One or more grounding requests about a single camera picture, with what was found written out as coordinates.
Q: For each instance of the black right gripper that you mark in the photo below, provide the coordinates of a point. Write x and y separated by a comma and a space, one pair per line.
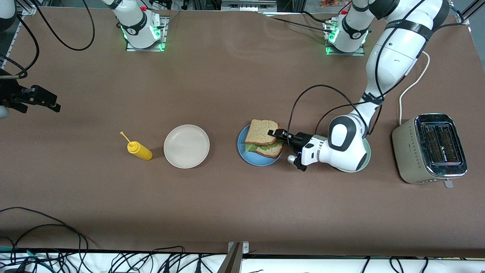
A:
8, 93

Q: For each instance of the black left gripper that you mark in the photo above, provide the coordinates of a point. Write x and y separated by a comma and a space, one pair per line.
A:
300, 139

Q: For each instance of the brown bread slice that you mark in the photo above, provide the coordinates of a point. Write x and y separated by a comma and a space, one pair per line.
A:
274, 151
261, 131

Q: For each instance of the green lettuce leaf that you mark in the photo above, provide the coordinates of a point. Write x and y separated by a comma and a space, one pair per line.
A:
252, 147

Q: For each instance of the yellow mustard squeeze bottle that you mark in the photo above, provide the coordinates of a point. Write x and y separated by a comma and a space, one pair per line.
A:
142, 151

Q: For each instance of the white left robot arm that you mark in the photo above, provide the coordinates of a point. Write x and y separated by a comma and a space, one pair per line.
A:
394, 57

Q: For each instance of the blue plate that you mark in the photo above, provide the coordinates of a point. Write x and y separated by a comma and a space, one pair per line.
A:
252, 159

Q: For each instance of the light green plate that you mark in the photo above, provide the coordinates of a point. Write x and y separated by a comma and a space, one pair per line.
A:
366, 155

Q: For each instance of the beige plate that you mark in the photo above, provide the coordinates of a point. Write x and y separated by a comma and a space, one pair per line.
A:
186, 146

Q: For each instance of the grey metal box device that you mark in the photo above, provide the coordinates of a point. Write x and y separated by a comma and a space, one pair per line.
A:
248, 5

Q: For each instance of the beige chrome-topped toaster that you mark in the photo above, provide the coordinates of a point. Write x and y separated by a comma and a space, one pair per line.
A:
411, 151

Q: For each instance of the orange packet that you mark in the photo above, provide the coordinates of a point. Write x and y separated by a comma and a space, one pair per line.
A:
333, 3

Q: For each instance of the aluminium frame rail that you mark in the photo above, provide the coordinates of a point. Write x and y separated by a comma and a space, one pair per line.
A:
28, 10

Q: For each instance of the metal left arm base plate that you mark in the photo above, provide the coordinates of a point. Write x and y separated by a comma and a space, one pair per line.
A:
360, 52

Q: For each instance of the aluminium frame post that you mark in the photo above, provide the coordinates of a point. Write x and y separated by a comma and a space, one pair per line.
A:
232, 261

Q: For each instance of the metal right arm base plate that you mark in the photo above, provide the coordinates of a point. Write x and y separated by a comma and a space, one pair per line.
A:
164, 34

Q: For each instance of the aluminium corner bracket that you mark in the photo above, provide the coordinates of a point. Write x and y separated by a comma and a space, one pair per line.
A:
467, 15

